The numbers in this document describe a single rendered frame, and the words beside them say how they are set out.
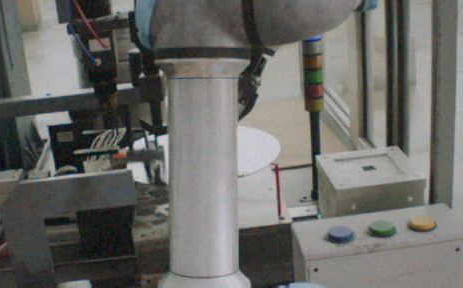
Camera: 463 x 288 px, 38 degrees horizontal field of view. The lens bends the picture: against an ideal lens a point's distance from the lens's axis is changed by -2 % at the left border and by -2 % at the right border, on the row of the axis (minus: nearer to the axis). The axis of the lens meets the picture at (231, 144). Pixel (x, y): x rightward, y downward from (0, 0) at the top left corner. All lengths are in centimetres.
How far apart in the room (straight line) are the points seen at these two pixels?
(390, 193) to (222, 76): 61
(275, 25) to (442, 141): 55
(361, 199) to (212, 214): 56
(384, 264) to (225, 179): 41
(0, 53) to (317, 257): 108
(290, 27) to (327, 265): 46
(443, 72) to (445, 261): 32
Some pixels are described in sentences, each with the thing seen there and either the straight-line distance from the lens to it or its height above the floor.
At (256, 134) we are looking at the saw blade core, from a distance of 145.
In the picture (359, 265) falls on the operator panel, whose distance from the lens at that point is 112.
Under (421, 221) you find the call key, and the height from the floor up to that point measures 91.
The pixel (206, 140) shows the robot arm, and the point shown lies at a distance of 79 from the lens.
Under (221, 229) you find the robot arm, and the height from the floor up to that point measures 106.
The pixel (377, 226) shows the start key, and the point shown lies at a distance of 114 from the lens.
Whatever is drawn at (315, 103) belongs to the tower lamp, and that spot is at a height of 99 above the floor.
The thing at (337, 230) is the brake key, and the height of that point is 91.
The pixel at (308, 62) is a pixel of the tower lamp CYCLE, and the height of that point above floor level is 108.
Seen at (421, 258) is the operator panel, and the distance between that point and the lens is 115.
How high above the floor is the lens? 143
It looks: 20 degrees down
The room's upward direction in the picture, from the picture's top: 5 degrees counter-clockwise
